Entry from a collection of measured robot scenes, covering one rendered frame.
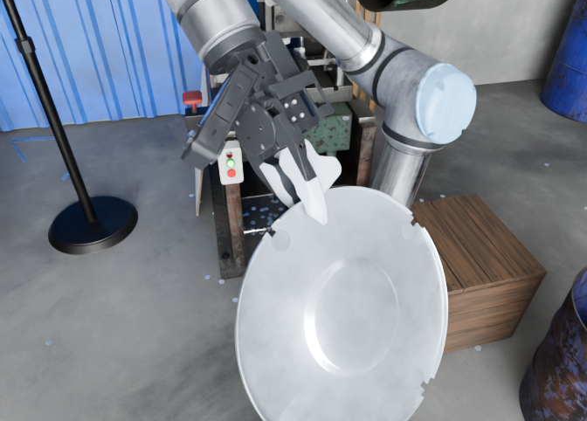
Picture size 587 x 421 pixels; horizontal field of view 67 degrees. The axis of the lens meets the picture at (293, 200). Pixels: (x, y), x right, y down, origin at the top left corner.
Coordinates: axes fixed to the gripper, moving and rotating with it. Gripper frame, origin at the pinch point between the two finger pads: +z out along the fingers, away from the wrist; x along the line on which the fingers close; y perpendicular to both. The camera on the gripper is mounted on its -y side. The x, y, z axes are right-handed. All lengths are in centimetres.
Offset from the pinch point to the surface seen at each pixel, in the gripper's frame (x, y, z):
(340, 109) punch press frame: 74, 83, -16
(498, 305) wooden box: 53, 82, 64
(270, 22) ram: 70, 71, -50
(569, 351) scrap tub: 27, 66, 68
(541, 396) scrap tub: 42, 66, 84
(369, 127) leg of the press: 67, 84, -5
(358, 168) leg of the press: 80, 82, 5
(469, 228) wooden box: 59, 94, 41
